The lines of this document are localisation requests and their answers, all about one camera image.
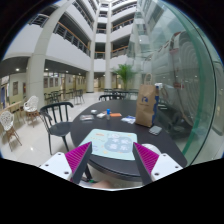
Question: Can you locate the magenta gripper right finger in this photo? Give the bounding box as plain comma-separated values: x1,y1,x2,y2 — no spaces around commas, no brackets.
133,142,159,185

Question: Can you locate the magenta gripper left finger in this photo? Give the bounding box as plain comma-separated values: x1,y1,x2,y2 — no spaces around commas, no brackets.
65,142,92,184

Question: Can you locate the white computer mouse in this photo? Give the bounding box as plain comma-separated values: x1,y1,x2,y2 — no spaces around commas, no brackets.
142,143,161,155

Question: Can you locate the light green mouse pad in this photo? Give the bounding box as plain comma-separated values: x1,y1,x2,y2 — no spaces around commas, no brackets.
81,129,137,161

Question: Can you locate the clear plastic packet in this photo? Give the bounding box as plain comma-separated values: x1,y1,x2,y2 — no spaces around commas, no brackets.
80,115,94,121

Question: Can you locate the blue white packet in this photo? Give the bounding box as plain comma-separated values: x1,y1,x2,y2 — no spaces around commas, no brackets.
122,116,136,124

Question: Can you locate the black wooden chair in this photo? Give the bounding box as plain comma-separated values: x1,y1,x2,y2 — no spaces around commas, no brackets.
39,102,73,150

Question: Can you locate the small white box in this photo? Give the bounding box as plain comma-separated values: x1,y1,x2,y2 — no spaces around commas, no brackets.
91,110,98,115

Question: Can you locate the round black table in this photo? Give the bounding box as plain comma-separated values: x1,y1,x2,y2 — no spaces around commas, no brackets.
69,99,188,183

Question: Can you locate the orange flat card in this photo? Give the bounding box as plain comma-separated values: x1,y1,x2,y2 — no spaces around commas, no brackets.
110,113,122,117

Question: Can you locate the small blue-capped bottle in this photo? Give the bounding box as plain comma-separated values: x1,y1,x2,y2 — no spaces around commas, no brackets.
106,109,111,120

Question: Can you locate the brown paper bag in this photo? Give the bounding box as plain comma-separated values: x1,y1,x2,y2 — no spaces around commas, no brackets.
135,84,157,127

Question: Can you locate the white lattice chair far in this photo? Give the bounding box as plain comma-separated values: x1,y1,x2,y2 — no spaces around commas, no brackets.
24,96,39,122

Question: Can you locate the white lattice chair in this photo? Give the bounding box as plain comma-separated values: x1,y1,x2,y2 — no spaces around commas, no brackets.
24,96,39,122
0,111,21,144

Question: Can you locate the black chair behind table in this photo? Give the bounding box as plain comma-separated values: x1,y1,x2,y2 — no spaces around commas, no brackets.
99,94,124,101

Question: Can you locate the white lattice chair near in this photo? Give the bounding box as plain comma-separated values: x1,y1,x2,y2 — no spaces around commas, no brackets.
0,111,21,144

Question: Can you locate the potted palm plant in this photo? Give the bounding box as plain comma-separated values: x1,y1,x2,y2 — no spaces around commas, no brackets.
113,64,136,89

